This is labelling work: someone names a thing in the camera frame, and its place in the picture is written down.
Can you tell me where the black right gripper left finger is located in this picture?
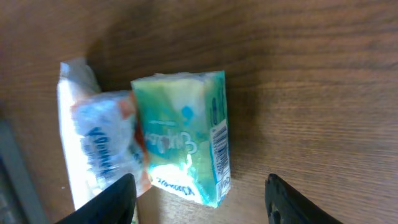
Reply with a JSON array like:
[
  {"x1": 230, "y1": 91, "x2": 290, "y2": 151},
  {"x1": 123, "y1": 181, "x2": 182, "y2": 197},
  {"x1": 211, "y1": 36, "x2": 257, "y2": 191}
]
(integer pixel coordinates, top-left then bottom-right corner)
[{"x1": 56, "y1": 174, "x2": 136, "y2": 224}]

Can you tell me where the green white tissue pack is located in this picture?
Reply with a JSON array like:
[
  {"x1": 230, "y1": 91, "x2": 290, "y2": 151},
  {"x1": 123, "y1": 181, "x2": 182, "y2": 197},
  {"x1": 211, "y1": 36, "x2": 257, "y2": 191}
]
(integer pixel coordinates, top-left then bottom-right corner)
[{"x1": 131, "y1": 71, "x2": 231, "y2": 208}]

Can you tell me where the grey plastic mesh basket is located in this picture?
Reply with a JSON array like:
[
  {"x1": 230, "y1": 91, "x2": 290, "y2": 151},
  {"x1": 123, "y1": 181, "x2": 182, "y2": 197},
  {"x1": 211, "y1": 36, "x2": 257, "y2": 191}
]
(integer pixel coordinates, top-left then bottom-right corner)
[{"x1": 1, "y1": 119, "x2": 49, "y2": 223}]

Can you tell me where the orange tissue pack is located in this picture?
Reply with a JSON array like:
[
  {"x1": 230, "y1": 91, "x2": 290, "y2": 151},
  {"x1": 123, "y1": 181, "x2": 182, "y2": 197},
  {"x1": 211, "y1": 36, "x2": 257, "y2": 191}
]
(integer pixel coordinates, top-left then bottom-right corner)
[{"x1": 71, "y1": 91, "x2": 151, "y2": 197}]

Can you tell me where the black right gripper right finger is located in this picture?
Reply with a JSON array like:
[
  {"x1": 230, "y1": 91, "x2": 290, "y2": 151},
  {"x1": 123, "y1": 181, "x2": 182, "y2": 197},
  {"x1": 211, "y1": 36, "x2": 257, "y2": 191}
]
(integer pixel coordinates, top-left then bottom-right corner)
[{"x1": 264, "y1": 174, "x2": 342, "y2": 224}]

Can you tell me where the white tube gold cap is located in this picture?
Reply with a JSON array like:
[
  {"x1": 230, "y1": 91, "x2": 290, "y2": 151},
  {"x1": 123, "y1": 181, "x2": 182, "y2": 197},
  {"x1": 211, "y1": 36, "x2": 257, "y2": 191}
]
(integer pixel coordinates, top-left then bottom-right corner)
[{"x1": 57, "y1": 57, "x2": 101, "y2": 210}]

